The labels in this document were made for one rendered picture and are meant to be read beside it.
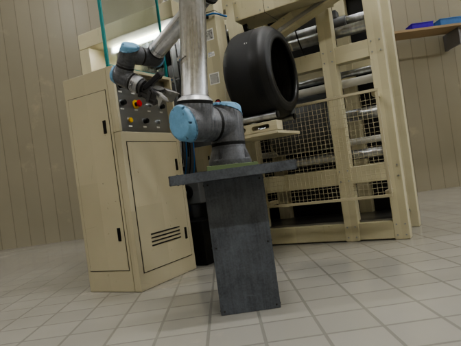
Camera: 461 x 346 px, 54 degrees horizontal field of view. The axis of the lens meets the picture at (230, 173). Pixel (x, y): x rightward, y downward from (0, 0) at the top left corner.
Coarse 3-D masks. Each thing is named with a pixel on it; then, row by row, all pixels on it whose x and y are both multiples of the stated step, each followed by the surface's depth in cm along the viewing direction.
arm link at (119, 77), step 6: (114, 66) 225; (114, 72) 224; (120, 72) 222; (126, 72) 222; (132, 72) 225; (114, 78) 224; (120, 78) 223; (126, 78) 222; (120, 84) 225; (126, 84) 223
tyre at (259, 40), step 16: (256, 32) 267; (272, 32) 272; (240, 48) 265; (256, 48) 260; (272, 48) 302; (288, 48) 291; (224, 64) 271; (240, 64) 263; (256, 64) 258; (272, 64) 310; (288, 64) 305; (224, 80) 273; (240, 80) 264; (256, 80) 260; (272, 80) 262; (288, 80) 308; (240, 96) 268; (256, 96) 265; (272, 96) 264; (288, 96) 305; (256, 112) 274; (288, 112) 283
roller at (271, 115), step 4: (268, 112) 271; (272, 112) 269; (276, 112) 268; (248, 116) 278; (252, 116) 275; (256, 116) 274; (260, 116) 272; (264, 116) 271; (268, 116) 270; (272, 116) 269; (276, 116) 268; (244, 120) 278; (248, 120) 277; (252, 120) 275; (256, 120) 275; (260, 120) 274; (264, 120) 274
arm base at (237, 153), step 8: (216, 144) 194; (224, 144) 192; (232, 144) 192; (240, 144) 194; (216, 152) 193; (224, 152) 191; (232, 152) 191; (240, 152) 192; (216, 160) 192; (224, 160) 190; (232, 160) 190; (240, 160) 191; (248, 160) 194
